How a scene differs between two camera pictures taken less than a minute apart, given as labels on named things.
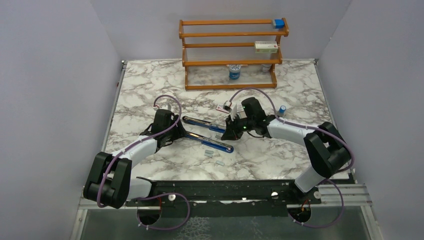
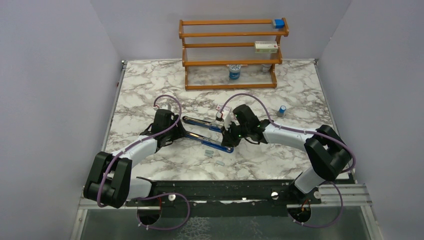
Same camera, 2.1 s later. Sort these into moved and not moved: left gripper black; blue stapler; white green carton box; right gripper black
Moved: right gripper black
Not moved: white green carton box; left gripper black; blue stapler
